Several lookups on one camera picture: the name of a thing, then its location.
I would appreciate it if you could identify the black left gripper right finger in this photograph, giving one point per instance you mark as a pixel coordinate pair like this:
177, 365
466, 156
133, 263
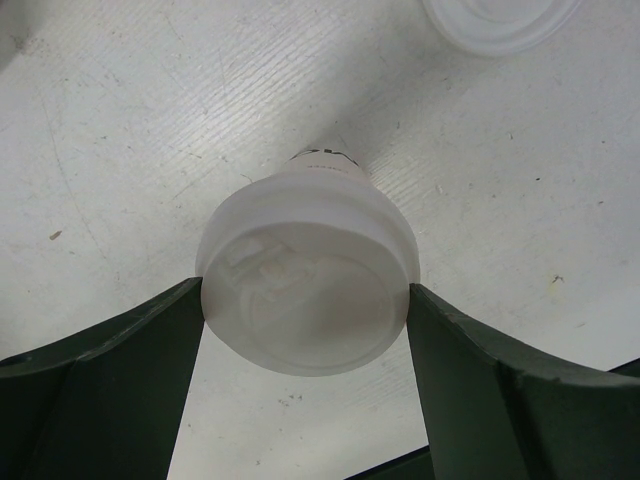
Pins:
497, 408

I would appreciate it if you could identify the translucent plastic lid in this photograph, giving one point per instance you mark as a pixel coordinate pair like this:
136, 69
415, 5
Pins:
307, 273
498, 27

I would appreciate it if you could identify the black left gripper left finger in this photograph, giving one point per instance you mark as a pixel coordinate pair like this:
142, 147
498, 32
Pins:
106, 402

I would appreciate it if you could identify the translucent plastic lid on table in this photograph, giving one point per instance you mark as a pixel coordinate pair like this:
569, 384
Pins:
498, 27

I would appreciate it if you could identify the white paper cup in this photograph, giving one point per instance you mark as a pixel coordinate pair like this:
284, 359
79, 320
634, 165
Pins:
324, 159

